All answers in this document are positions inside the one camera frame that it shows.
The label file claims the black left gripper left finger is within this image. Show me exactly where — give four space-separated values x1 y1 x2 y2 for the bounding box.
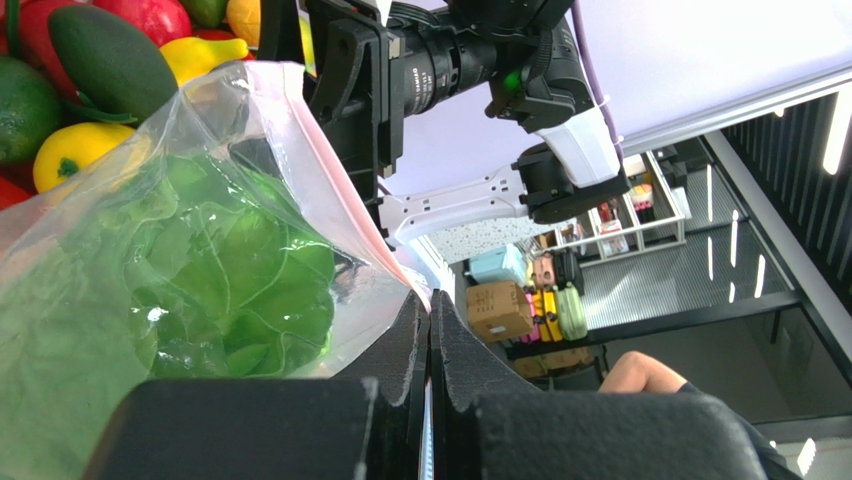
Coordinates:
83 294 428 479

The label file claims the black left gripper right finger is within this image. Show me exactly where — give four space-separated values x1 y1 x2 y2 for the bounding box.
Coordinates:
430 291 765 479

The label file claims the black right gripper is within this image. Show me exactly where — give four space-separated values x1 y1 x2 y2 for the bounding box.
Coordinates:
305 1 404 220

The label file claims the clear zip top bag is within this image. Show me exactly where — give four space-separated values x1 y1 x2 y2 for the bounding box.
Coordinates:
1 61 430 479

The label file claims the green toy lettuce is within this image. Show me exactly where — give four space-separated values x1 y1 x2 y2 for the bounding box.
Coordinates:
1 157 335 479

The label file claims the dark green toy avocado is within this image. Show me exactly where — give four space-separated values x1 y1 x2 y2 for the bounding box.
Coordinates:
47 3 179 125

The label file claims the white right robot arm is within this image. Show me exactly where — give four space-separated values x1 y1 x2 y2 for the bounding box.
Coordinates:
305 1 628 247

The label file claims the brown cardboard box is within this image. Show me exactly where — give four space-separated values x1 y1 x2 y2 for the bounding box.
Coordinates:
466 280 533 343

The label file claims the person's bare knee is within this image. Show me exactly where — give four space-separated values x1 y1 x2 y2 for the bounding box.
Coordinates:
598 351 687 394

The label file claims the yellow toy banana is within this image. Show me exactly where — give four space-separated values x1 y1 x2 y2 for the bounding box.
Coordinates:
159 37 250 87

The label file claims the red toy apple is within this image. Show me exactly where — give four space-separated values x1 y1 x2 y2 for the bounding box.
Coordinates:
92 0 192 47

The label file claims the yellow toy lemon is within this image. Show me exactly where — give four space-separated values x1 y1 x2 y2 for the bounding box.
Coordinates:
32 122 135 193

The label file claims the green toy lime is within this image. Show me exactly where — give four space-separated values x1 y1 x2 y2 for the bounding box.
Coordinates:
1 56 62 165

